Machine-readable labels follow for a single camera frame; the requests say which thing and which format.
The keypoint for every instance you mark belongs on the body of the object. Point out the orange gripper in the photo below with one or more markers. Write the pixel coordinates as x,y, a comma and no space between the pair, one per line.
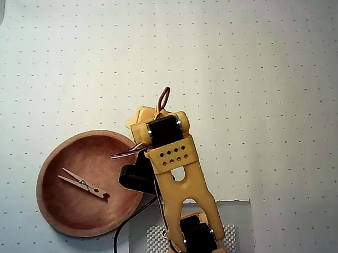
137,115

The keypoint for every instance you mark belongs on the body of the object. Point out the brown wooden clothespin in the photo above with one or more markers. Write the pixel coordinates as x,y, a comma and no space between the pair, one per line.
90,189

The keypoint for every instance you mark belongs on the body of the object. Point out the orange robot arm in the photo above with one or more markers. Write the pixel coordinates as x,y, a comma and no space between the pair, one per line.
174,198

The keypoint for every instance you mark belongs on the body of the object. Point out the brown wooden bowl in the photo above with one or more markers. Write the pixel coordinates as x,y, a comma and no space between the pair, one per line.
77,213

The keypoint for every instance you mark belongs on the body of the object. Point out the white dotted mat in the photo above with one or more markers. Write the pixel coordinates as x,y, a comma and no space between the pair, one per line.
211,75

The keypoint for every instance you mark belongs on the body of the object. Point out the white mesh anti-slip pad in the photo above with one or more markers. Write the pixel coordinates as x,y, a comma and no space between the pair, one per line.
153,238

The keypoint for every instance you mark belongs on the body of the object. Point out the grey metal base plate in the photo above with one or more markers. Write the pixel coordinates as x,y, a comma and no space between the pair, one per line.
241,218

